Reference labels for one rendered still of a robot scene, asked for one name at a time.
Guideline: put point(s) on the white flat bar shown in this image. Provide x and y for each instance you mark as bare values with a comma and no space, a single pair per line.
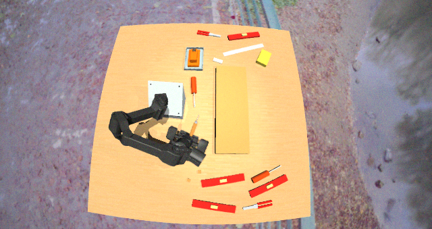
243,49

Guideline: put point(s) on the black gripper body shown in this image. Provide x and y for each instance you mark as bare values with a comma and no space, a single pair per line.
201,145

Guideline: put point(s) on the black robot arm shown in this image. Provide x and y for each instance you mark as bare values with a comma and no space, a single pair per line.
172,154

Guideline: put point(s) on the tan rectangular wooden panel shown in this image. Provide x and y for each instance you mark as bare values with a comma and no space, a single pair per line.
231,124

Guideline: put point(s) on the orange-handled awl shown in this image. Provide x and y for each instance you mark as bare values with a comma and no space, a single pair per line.
260,176
193,85

